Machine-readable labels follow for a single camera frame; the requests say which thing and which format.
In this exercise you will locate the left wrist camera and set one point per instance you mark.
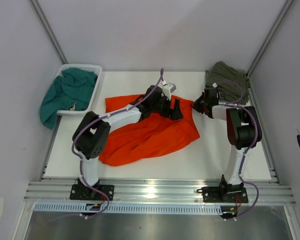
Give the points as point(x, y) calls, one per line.
point(168, 89)

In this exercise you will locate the orange shorts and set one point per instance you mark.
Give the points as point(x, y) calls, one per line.
point(153, 137)

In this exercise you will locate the white slotted cable duct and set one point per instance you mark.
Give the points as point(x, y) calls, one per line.
point(197, 209)

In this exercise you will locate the aluminium mounting rail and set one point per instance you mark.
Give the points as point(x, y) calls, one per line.
point(157, 191)

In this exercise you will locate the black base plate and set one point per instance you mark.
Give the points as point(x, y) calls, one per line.
point(83, 193)
point(219, 194)

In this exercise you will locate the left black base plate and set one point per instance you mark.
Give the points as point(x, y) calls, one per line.
point(83, 193)

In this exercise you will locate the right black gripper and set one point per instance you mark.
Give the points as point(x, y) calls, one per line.
point(195, 104)

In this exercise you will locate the left corner aluminium post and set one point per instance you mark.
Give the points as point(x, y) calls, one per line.
point(48, 30)

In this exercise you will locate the right corner aluminium post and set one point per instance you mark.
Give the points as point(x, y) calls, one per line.
point(283, 13)

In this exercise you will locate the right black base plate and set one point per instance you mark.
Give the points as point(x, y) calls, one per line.
point(219, 194)

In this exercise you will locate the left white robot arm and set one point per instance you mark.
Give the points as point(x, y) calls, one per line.
point(90, 137)

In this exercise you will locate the teal shorts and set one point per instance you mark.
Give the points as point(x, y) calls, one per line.
point(48, 108)

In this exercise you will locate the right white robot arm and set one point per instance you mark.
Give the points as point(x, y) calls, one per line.
point(243, 134)

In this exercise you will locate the olive green folded shorts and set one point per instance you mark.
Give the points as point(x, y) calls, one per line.
point(232, 84)

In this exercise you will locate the corner aluminium post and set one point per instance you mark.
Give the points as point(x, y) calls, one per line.
point(283, 13)
point(48, 30)

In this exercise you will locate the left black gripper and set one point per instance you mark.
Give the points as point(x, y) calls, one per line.
point(177, 114)

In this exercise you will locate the white plastic basket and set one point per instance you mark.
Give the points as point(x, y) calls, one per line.
point(76, 86)

